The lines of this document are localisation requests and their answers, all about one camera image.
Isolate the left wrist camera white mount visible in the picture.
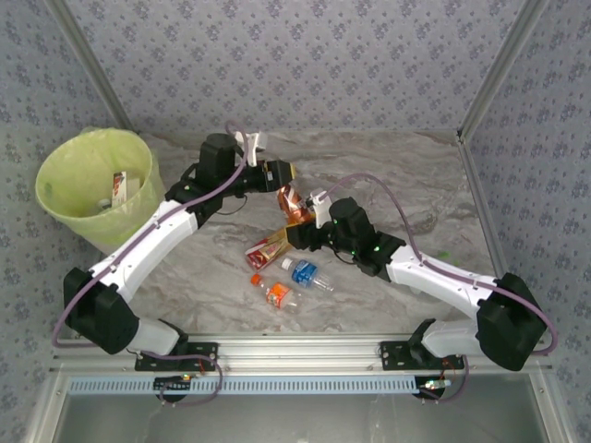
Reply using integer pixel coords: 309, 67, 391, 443
233, 130, 269, 167

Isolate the blue label clear bottle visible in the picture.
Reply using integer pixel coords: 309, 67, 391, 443
280, 257, 336, 293

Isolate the slanted aluminium frame post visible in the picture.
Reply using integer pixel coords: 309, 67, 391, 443
45, 0, 139, 133
455, 0, 554, 139

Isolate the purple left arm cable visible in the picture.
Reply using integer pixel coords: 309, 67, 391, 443
53, 120, 250, 408

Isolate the brown coffee drink bottle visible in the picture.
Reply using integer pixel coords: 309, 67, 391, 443
275, 182, 318, 225

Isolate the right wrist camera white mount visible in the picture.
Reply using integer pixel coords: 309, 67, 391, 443
302, 188, 332, 230

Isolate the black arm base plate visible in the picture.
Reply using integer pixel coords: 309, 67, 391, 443
379, 341, 465, 372
135, 341, 219, 372

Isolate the aluminium table side bar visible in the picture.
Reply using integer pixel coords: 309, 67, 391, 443
456, 133, 530, 337

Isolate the white plastic bin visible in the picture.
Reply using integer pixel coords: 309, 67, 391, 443
35, 128, 167, 255

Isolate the small circuit board with LED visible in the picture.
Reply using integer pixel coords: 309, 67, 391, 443
154, 376, 193, 391
417, 377, 452, 398

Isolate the pale blue slotted cable duct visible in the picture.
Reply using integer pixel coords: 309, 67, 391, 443
67, 375, 422, 397

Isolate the orange cap orange label bottle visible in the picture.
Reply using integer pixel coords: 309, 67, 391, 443
250, 272, 302, 313

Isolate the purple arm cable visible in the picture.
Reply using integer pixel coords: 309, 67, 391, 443
53, 120, 250, 408
322, 173, 559, 403

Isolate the grey metal lower shelf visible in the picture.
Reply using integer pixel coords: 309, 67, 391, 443
27, 373, 572, 443

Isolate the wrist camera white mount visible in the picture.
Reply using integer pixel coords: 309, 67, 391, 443
233, 130, 269, 167
302, 188, 332, 230

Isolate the red label cola bottle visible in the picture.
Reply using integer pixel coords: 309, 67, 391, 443
110, 170, 129, 208

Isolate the green plastic bin liner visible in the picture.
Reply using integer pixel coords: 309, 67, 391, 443
35, 128, 156, 245

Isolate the red and gold label bottle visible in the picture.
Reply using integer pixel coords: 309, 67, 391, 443
243, 225, 295, 271

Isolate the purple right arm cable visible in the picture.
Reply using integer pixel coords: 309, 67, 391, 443
322, 173, 559, 403

